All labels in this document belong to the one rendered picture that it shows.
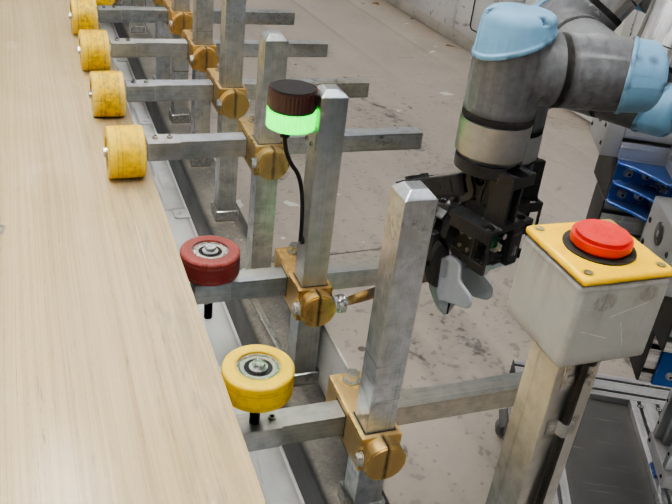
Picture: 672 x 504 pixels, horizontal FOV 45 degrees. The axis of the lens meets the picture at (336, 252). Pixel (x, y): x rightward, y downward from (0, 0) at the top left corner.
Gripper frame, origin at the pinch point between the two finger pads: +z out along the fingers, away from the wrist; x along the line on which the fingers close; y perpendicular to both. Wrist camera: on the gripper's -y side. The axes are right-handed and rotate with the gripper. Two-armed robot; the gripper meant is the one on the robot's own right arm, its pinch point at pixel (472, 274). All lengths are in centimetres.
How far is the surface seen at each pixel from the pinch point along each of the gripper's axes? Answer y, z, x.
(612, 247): -28, -42, -57
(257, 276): -35.0, -4.6, -0.5
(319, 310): -28.4, -3.2, -8.3
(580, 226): -29, -42, -54
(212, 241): -40.7, -9.2, 2.4
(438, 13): 210, 76, 420
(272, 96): -35.4, -32.4, -4.8
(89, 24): -48, -12, 96
